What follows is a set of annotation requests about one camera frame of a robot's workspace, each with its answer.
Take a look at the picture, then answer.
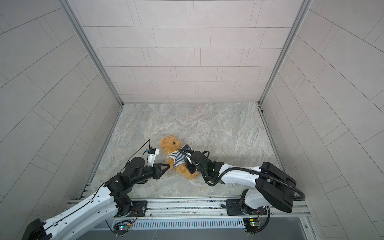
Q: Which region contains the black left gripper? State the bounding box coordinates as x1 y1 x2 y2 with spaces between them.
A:
130 163 171 186

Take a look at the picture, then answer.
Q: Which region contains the blue white striped knit sweater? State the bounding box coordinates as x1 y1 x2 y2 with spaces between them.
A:
167 151 190 168

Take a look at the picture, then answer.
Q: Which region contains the brown plush teddy bear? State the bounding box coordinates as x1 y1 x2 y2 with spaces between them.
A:
159 135 198 180

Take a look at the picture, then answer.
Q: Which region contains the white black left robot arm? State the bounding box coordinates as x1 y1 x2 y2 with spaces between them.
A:
22 157 170 240

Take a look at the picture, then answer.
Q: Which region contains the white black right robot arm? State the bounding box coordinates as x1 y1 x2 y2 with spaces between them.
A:
178 147 305 215

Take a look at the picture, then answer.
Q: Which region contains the left green circuit board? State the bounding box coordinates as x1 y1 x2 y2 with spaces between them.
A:
113 221 133 236

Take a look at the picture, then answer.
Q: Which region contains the green circuit board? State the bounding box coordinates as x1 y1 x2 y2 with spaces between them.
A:
113 221 133 236
243 219 261 234

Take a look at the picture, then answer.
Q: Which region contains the right green circuit board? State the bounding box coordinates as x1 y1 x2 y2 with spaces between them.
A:
243 219 261 234

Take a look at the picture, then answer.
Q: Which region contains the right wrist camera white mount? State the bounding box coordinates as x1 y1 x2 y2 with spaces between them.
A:
181 145 194 156

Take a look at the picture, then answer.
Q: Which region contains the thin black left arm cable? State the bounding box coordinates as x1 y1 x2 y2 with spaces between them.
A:
35 139 151 232

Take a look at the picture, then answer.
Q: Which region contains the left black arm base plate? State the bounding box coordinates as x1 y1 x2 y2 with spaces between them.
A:
128 201 148 218

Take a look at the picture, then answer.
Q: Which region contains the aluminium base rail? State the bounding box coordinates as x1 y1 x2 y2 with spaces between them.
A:
91 196 314 240

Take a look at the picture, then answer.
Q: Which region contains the left aluminium corner post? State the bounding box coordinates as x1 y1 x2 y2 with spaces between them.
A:
58 0 124 107

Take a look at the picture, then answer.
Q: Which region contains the aluminium corner post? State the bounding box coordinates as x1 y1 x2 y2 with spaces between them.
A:
58 0 124 107
259 0 312 106

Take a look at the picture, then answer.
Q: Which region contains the right aluminium corner post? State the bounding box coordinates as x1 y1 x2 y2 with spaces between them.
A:
259 0 312 106

